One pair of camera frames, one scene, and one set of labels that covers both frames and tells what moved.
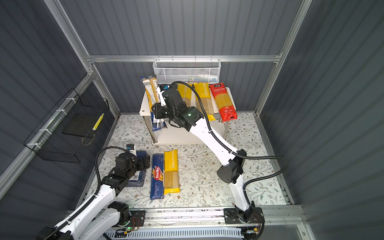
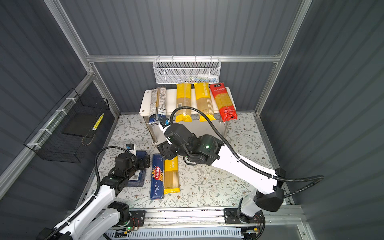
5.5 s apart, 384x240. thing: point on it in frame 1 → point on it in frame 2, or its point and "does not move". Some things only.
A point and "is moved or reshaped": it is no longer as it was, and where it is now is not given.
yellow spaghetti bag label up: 186,92 does not move
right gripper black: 158,112 → 164,148
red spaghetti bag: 227,109 does not move
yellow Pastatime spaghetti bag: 171,172 does not move
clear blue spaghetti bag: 150,83 is moved or reshaped
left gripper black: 141,165 does not move
